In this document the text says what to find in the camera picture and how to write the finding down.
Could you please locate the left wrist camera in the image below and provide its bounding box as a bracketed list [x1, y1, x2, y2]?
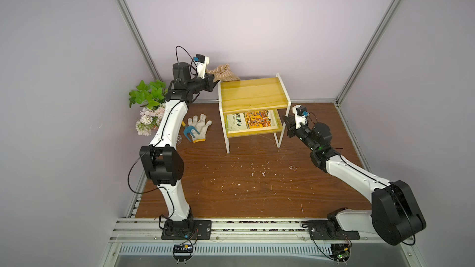
[194, 54, 210, 79]

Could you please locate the left circuit board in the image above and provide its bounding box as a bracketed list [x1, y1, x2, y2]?
[172, 244, 194, 264]

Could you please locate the yellow handled blue tool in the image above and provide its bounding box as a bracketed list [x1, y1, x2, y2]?
[181, 121, 200, 142]

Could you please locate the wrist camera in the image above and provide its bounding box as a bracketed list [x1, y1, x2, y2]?
[292, 105, 309, 129]
[194, 54, 210, 79]

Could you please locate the colourful picture book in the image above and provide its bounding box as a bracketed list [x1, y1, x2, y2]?
[226, 110, 280, 134]

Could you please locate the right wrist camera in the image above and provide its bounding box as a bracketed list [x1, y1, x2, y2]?
[292, 105, 309, 129]

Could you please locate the aluminium mounting rail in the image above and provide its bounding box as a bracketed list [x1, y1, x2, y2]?
[109, 218, 383, 243]

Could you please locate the white work glove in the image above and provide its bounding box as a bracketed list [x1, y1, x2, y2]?
[188, 114, 212, 143]

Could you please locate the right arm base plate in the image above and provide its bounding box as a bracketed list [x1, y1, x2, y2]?
[306, 220, 361, 241]

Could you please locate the striped beige cloth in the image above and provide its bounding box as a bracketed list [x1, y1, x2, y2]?
[206, 64, 241, 82]

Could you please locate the flower bouquet in pink vase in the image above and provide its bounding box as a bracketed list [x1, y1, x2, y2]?
[129, 80, 181, 146]

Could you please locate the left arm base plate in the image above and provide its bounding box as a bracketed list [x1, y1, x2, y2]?
[161, 220, 212, 241]

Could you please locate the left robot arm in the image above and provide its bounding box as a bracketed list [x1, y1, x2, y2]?
[139, 54, 217, 237]

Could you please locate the circuit board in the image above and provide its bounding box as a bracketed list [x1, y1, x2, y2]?
[330, 244, 351, 263]
[172, 244, 194, 264]

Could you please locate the right circuit board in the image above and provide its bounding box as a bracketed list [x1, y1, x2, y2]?
[330, 244, 351, 263]

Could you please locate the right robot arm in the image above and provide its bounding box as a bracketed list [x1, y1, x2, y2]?
[284, 115, 427, 245]

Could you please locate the yellow white bookshelf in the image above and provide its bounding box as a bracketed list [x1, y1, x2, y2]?
[218, 74, 291, 153]

